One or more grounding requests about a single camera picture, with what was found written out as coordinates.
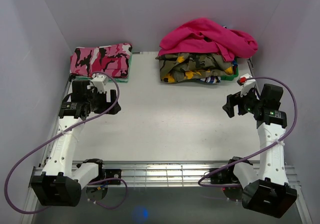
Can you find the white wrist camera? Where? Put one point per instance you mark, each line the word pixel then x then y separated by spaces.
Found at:
pixel 246 82
pixel 99 82

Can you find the magenta pink trousers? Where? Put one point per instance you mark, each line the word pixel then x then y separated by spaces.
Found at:
pixel 203 35

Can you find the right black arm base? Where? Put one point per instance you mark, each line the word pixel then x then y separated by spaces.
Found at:
pixel 227 177

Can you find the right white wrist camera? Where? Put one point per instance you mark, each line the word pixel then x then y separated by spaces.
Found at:
pixel 246 82

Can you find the olive yellow camouflage trousers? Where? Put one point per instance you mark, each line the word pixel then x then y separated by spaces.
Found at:
pixel 179 67

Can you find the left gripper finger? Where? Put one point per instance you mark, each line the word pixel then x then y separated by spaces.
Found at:
pixel 113 99
pixel 114 110

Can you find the aluminium front rail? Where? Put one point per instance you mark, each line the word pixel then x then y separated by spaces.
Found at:
pixel 147 174

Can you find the green plastic bin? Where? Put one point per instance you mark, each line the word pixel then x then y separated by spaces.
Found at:
pixel 235 72

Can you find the pink camouflage folded trousers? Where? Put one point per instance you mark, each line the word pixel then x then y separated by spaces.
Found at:
pixel 101 59

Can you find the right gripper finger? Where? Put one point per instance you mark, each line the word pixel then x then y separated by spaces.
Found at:
pixel 229 109
pixel 233 100

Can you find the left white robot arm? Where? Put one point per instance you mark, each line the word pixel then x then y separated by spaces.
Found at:
pixel 58 184

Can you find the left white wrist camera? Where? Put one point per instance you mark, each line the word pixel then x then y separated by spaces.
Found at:
pixel 99 82

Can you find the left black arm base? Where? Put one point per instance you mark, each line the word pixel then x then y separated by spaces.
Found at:
pixel 98 191

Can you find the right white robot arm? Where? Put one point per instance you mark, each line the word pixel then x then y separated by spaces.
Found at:
pixel 266 191

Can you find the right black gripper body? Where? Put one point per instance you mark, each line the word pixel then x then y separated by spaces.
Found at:
pixel 249 102

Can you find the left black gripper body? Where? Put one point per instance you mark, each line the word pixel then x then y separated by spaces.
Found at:
pixel 98 101

